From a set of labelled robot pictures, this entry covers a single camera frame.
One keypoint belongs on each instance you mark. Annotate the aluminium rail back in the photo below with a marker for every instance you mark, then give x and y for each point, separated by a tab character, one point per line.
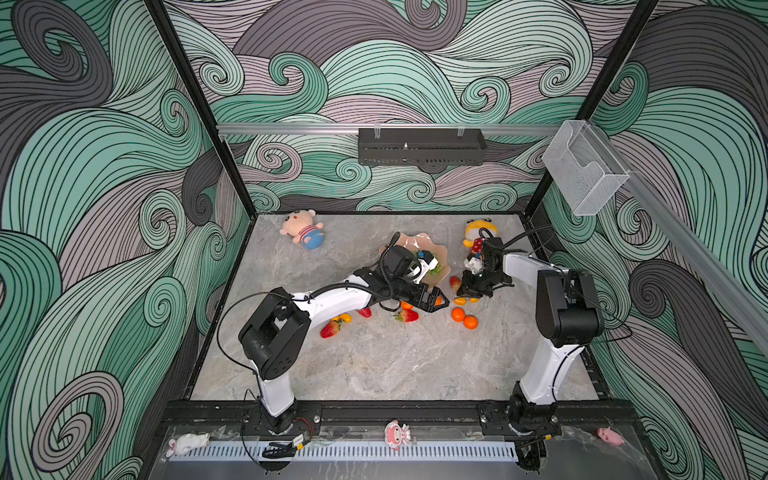
305	128

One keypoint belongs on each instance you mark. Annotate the white ventilated cable duct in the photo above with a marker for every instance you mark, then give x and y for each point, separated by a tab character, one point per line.
431	451

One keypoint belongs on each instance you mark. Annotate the clear plastic wall bin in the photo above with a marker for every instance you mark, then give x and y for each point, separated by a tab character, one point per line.
585	167

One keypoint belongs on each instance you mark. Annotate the pink scalloped fruit bowl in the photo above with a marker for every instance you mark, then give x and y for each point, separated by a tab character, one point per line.
422	241

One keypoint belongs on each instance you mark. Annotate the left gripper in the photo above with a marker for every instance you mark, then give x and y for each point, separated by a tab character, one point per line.
431	297

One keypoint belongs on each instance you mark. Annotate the orange mandarin lower left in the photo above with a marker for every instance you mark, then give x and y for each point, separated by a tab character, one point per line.
458	314

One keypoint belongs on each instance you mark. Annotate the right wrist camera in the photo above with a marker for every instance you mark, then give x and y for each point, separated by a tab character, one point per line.
474	263

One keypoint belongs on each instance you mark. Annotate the black wall tray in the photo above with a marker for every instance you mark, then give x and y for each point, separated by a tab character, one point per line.
430	149

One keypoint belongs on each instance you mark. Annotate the aluminium rail right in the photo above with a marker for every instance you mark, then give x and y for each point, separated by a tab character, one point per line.
678	209

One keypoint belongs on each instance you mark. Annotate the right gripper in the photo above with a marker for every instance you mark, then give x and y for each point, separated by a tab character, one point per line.
467	288

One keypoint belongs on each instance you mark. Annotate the pink octopus figurine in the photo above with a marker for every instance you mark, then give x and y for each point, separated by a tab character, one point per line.
397	435

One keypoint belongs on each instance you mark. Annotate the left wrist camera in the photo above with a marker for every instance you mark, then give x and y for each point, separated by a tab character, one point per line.
425	262

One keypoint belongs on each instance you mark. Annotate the yellow chick plush toy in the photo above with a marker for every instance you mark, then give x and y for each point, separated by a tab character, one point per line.
477	231

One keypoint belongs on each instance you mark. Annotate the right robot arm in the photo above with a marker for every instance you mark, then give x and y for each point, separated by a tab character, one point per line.
567	316

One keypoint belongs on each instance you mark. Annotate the pink pig toy small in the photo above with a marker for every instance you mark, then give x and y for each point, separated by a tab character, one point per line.
610	436

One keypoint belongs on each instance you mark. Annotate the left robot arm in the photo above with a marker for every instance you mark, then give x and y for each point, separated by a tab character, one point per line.
273	337

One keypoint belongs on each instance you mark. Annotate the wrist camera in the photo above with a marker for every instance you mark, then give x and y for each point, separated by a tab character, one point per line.
425	262
474	263

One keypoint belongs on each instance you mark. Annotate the white mouse toy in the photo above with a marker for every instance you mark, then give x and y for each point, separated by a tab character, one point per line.
184	444

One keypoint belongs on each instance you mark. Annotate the aluminium rail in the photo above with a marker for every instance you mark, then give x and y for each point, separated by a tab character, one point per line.
678	209
305	128

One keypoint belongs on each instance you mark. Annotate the pink pig plush toy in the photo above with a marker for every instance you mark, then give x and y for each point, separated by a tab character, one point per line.
301	227

